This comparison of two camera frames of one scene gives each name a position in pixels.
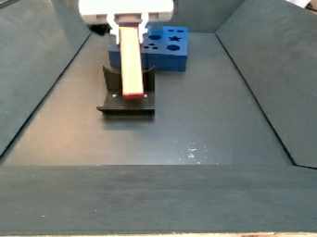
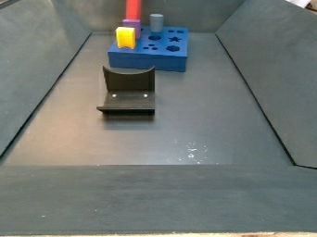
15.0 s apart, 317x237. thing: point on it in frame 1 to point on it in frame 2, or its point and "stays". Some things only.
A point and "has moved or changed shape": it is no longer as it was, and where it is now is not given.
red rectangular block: x=132 y=56 has moved or changed shape
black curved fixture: x=118 y=106 stays
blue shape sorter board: x=165 y=51 stays
